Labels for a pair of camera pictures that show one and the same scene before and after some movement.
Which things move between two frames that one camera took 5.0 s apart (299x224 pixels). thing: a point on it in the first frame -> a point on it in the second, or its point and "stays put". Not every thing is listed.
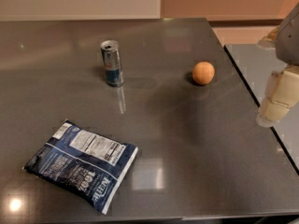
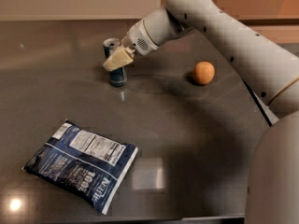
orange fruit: x=203 y=73 stays put
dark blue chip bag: x=83 y=163 stays put
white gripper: x=289 y=42 -> x=139 y=38
